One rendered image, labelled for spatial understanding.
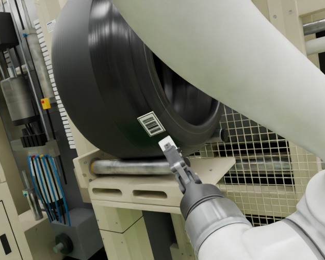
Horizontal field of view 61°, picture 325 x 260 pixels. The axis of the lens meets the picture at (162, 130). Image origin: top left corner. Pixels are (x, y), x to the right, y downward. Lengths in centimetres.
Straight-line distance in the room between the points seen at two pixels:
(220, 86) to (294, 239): 24
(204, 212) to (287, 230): 11
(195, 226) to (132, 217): 72
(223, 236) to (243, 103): 23
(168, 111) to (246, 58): 50
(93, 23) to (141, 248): 85
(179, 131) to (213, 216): 33
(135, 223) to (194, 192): 71
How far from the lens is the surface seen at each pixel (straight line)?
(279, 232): 38
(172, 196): 73
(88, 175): 93
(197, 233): 41
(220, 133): 95
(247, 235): 38
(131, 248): 114
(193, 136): 75
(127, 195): 83
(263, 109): 20
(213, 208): 41
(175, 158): 50
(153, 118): 62
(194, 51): 16
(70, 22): 73
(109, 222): 112
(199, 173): 93
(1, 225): 118
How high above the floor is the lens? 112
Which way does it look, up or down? 10 degrees down
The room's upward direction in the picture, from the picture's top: 13 degrees counter-clockwise
